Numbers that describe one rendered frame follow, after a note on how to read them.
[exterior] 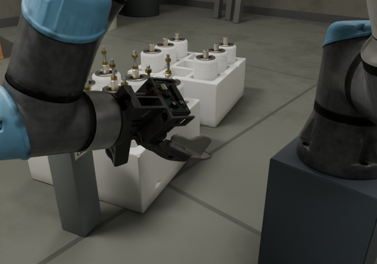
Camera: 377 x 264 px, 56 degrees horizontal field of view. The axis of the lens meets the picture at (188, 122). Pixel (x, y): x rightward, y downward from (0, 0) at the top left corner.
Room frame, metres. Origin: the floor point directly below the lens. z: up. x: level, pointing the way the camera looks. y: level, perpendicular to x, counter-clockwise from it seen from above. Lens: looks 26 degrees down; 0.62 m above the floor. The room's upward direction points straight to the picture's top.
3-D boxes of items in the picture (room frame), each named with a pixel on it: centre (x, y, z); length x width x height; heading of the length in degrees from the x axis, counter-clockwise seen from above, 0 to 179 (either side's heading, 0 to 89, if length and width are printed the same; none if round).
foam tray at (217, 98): (1.48, -0.01, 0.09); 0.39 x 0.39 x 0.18; 66
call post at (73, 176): (0.69, 0.27, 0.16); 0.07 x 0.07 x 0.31; 66
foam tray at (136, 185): (0.98, 0.22, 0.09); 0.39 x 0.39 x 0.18; 66
